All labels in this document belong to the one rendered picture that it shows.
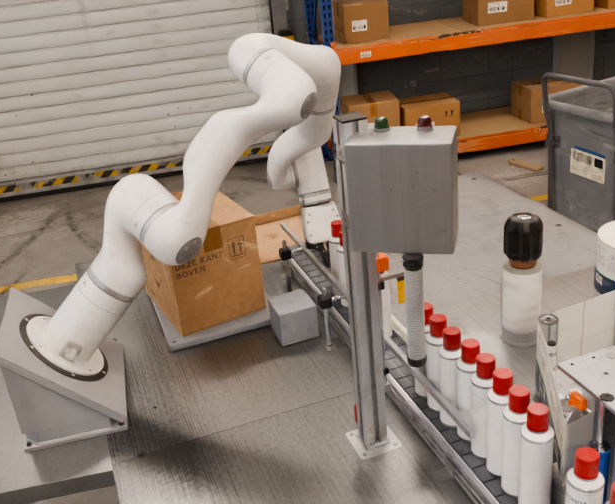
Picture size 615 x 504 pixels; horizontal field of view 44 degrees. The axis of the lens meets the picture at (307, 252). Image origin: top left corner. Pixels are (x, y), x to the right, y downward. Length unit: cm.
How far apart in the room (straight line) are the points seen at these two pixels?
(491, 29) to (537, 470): 431
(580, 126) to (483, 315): 215
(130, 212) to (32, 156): 425
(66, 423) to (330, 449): 56
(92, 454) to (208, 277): 52
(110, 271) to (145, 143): 416
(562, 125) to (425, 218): 280
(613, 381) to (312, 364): 81
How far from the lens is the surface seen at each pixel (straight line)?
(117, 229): 165
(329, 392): 171
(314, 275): 209
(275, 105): 153
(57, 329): 171
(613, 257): 190
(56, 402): 168
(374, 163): 119
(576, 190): 403
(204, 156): 157
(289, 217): 260
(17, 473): 170
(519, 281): 167
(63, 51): 564
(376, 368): 144
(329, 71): 169
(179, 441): 164
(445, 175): 118
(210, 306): 194
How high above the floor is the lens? 183
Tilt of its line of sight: 25 degrees down
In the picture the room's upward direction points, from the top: 6 degrees counter-clockwise
